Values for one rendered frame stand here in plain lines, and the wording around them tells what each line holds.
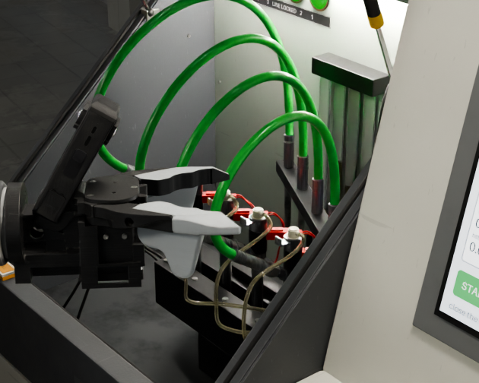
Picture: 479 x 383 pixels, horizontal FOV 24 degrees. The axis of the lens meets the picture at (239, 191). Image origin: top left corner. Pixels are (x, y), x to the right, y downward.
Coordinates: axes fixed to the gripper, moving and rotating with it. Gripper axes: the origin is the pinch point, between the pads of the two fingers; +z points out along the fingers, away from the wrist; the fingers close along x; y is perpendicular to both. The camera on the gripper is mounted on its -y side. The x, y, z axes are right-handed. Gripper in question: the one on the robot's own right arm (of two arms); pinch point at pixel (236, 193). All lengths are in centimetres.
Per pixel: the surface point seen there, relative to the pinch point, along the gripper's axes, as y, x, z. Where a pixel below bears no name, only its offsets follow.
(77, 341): 43, -61, -20
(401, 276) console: 25, -39, 24
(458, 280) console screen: 22.3, -31.1, 29.5
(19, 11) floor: 69, -570, -88
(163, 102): 6, -60, -6
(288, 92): 10, -84, 15
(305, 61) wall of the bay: 7, -94, 19
